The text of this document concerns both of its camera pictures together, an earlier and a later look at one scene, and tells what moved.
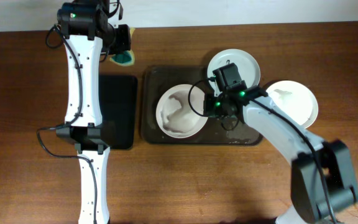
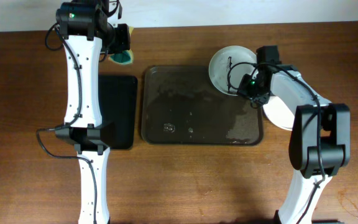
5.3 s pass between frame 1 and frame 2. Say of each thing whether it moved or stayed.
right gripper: moved
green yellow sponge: stayed
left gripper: stayed
